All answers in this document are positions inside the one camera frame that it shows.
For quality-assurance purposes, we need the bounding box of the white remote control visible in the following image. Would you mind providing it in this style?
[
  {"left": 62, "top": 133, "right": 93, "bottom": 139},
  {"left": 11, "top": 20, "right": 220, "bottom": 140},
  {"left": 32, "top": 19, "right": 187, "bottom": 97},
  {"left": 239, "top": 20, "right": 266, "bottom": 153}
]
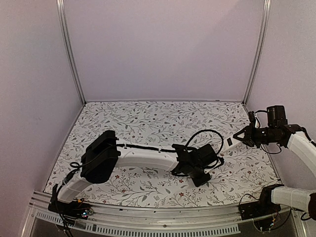
[{"left": 220, "top": 135, "right": 242, "bottom": 156}]

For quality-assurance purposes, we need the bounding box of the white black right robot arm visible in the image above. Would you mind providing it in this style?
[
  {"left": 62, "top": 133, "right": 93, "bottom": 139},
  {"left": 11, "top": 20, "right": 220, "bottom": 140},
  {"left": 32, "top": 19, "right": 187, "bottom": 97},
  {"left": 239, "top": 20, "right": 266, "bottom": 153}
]
[{"left": 224, "top": 105, "right": 316, "bottom": 220}]

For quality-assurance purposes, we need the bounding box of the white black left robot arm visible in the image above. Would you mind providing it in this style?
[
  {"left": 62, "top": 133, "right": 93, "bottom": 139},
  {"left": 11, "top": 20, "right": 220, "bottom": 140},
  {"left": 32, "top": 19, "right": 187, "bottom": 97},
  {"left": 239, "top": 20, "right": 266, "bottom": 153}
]
[{"left": 51, "top": 130, "right": 224, "bottom": 214}]

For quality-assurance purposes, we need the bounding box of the floral patterned table mat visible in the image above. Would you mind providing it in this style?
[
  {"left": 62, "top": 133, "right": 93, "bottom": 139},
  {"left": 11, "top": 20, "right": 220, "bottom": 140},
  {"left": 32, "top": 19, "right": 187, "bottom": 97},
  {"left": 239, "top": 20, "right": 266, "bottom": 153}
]
[{"left": 44, "top": 102, "right": 279, "bottom": 208}]

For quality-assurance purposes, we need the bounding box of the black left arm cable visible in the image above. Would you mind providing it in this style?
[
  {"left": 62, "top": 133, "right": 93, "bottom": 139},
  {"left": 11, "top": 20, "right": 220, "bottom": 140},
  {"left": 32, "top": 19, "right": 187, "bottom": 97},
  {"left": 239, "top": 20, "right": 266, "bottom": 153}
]
[{"left": 185, "top": 129, "right": 225, "bottom": 161}]

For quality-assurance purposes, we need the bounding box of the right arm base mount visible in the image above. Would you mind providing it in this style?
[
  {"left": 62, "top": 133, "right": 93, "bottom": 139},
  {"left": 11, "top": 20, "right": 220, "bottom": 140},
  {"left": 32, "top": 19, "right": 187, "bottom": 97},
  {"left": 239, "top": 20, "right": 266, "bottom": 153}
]
[{"left": 238, "top": 184, "right": 283, "bottom": 220}]

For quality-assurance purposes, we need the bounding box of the aluminium front rail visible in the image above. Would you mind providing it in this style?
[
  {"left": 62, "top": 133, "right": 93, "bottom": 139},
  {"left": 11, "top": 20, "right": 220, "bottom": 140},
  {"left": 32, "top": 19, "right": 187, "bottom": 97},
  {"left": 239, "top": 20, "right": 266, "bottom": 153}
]
[{"left": 21, "top": 191, "right": 309, "bottom": 237}]

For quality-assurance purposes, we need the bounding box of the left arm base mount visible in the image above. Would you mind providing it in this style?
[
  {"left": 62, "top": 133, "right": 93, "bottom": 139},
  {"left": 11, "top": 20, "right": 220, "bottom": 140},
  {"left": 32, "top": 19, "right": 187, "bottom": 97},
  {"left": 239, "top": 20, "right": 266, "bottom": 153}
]
[{"left": 48, "top": 184, "right": 94, "bottom": 219}]

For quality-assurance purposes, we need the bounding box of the right aluminium frame post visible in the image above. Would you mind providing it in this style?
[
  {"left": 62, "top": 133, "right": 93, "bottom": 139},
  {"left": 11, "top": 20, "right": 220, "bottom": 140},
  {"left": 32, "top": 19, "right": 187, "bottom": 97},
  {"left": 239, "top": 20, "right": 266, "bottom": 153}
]
[{"left": 242, "top": 0, "right": 272, "bottom": 106}]

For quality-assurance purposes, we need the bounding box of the aluminium frame post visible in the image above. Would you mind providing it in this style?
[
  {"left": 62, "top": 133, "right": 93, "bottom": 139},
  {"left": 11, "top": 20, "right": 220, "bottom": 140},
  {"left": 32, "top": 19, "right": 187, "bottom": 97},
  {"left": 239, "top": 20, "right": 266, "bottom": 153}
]
[
  {"left": 242, "top": 0, "right": 272, "bottom": 106},
  {"left": 56, "top": 0, "right": 86, "bottom": 105}
]

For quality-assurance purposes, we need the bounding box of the left aluminium frame post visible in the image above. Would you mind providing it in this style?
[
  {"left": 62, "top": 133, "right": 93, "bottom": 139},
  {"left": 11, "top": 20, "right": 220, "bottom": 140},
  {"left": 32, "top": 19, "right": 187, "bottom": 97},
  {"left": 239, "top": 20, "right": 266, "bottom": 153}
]
[{"left": 56, "top": 0, "right": 86, "bottom": 105}]

